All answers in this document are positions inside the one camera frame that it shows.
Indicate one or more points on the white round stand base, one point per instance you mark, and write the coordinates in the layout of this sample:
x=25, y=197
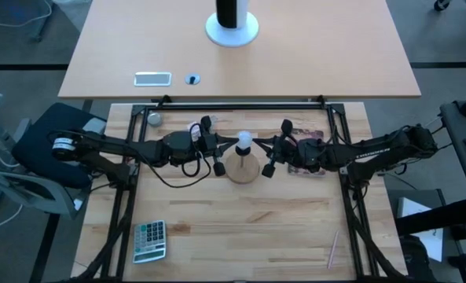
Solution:
x=232, y=33

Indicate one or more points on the black caster wheel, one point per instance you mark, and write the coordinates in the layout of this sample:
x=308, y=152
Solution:
x=441, y=4

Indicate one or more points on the pink thin stick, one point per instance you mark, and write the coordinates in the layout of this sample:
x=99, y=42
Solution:
x=332, y=251

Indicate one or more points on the wooden lamp base black socket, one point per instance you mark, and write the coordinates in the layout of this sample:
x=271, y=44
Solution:
x=242, y=171

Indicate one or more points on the white lightbulb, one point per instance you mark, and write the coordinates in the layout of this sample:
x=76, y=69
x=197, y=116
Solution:
x=244, y=138

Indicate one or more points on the grey office chair dark seat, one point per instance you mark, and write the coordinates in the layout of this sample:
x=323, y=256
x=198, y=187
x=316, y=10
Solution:
x=40, y=118

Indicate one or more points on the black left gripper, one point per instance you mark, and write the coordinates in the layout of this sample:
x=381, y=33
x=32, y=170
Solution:
x=208, y=143

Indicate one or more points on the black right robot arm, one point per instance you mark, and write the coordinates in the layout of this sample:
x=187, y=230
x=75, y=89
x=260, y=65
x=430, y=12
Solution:
x=374, y=151

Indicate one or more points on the silver rectangular desk plate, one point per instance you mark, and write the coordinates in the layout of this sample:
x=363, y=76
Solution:
x=152, y=79

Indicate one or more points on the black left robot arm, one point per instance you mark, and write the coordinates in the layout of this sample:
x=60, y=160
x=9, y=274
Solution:
x=138, y=147

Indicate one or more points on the grey calculator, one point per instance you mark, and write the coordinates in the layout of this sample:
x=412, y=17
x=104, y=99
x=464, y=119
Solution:
x=150, y=241

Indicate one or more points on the white paper sheet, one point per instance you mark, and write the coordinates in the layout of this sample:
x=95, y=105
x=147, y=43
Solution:
x=421, y=232

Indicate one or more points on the light orange desk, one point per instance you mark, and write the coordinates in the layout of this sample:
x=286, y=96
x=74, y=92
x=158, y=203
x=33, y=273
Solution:
x=315, y=51

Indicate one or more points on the black equipment cart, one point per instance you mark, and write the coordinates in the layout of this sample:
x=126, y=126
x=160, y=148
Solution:
x=464, y=133

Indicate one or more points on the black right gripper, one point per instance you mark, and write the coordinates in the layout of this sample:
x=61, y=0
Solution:
x=287, y=149

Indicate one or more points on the black aluminium frame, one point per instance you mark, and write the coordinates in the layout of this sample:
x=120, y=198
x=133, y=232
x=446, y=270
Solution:
x=236, y=106

